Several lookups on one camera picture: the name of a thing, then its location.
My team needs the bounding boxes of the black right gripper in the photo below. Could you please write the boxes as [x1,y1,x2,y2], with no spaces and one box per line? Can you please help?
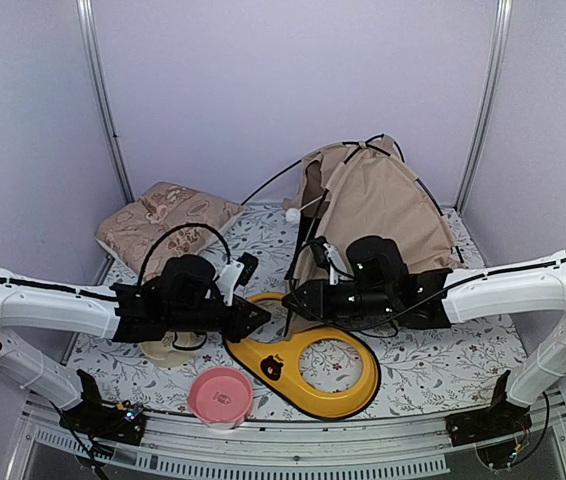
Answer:
[282,278,395,321]

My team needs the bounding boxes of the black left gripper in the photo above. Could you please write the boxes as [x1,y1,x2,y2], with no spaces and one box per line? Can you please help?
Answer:
[166,295,272,343]

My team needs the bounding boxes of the black tent pole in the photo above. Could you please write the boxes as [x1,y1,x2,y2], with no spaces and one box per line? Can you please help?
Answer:
[242,134,464,273]
[282,149,359,336]

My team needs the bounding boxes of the beige fabric pet tent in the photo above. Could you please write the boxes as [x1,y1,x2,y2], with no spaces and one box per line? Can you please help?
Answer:
[283,135,455,332]

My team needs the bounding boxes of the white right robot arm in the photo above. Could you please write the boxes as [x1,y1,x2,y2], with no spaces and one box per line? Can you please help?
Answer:
[282,236,566,436]

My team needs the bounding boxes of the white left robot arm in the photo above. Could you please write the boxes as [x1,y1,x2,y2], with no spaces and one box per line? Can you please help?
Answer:
[0,255,271,434]

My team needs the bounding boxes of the cream pet bowl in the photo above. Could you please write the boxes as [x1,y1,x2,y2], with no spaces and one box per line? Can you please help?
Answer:
[140,331,207,368]

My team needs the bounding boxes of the pink pet bowl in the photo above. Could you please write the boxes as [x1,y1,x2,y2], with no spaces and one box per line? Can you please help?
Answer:
[187,367,253,431]

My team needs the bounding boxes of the yellow double bowl holder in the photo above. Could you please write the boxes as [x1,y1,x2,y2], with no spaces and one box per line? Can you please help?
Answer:
[225,293,382,422]

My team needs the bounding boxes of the white pompom toy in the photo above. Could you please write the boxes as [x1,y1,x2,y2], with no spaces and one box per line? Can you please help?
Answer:
[285,208,301,224]

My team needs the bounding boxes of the brown patterned pillow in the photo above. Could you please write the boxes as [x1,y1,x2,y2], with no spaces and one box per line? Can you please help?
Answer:
[96,182,244,280]

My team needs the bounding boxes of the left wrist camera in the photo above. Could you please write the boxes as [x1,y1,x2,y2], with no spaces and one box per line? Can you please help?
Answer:
[216,252,258,306]

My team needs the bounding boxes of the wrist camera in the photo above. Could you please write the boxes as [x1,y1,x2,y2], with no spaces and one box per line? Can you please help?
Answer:
[216,252,258,306]
[311,236,348,286]

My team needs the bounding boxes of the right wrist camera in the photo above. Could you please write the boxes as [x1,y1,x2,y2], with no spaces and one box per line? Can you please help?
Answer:
[311,236,348,286]

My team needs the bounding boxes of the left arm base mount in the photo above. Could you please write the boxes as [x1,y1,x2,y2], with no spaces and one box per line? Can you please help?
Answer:
[60,369,147,446]

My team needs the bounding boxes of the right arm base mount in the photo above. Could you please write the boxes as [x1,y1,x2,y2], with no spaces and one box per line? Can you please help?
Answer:
[445,370,532,470]

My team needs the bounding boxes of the front aluminium rail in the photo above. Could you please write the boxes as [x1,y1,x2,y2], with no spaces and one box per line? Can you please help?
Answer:
[7,391,566,479]

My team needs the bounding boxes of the left metal frame post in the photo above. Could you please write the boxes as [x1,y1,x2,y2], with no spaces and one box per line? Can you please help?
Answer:
[76,0,135,204]

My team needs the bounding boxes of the metal frame post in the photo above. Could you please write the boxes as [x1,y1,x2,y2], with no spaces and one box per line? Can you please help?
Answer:
[76,0,135,204]
[454,0,513,214]

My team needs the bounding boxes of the right metal frame post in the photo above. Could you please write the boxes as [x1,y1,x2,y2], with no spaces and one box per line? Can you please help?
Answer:
[454,0,513,214]

